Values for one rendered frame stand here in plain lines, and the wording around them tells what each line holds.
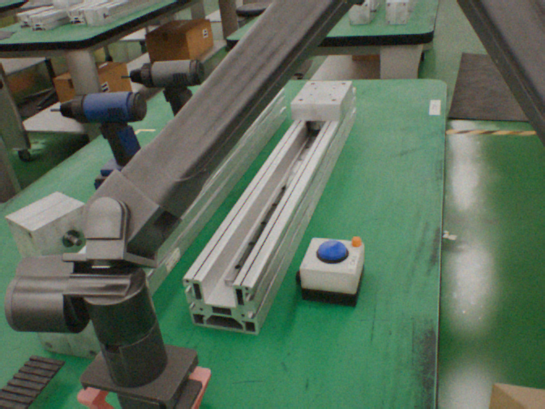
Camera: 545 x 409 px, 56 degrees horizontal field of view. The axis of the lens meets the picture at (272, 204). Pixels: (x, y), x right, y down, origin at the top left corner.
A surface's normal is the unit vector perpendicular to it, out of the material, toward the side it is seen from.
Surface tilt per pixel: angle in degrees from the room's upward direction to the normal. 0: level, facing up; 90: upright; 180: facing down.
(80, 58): 90
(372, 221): 0
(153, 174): 49
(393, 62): 90
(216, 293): 0
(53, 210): 0
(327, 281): 90
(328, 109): 90
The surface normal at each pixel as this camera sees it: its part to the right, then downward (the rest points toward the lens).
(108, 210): -0.15, -0.22
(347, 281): -0.30, 0.50
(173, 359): -0.09, -0.86
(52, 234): 0.78, 0.25
